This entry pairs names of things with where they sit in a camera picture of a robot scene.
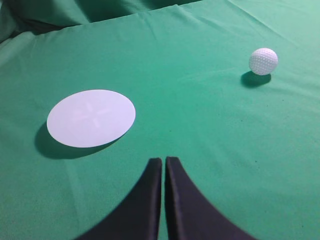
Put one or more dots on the green cloth backdrop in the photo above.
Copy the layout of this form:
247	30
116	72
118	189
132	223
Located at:
42	16

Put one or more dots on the white dimpled golf ball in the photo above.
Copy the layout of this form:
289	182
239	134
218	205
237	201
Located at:
263	61

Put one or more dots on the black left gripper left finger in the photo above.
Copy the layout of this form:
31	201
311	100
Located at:
137	217

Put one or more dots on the green cloth table cover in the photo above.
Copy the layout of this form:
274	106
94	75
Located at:
250	143

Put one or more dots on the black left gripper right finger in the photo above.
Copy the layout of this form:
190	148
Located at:
189	215

